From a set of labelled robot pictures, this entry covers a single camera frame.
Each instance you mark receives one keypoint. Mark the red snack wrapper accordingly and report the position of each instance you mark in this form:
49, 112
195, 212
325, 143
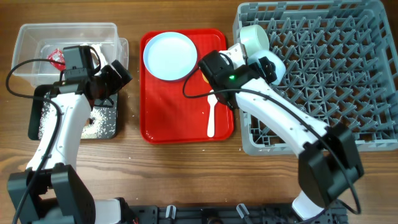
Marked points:
58, 59

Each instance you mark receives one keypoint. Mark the white rice grains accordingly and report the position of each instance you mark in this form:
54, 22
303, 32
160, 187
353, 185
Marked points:
104, 126

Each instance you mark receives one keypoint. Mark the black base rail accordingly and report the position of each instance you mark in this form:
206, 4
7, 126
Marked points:
266, 214

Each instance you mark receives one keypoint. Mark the green bowl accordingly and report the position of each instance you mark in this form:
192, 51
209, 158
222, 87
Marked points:
254, 39

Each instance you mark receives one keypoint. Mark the white tissue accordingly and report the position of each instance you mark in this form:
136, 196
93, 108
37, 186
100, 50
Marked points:
98, 55

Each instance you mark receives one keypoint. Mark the small light blue bowl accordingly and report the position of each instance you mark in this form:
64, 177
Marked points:
279, 65

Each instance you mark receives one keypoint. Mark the yellow plastic cup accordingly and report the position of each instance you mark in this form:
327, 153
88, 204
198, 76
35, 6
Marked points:
205, 78

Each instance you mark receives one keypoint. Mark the large light blue plate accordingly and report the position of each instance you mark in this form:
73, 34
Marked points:
170, 56

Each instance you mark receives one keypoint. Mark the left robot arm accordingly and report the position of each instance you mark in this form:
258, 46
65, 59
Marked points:
50, 190

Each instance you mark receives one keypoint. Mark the black plastic tray bin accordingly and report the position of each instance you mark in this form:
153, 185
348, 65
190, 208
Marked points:
35, 113

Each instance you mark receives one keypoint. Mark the grey dishwasher rack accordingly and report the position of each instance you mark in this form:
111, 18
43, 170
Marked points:
341, 63

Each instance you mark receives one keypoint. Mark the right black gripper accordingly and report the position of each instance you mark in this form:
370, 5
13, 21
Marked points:
267, 70

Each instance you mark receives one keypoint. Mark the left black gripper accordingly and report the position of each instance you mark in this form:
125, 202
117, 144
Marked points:
117, 82

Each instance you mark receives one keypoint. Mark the clear plastic bin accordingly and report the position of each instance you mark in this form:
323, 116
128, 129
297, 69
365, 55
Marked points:
40, 40

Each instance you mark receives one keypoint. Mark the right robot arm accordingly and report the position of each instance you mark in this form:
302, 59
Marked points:
328, 158

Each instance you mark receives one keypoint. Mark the white plastic spoon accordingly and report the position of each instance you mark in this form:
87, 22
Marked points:
212, 101

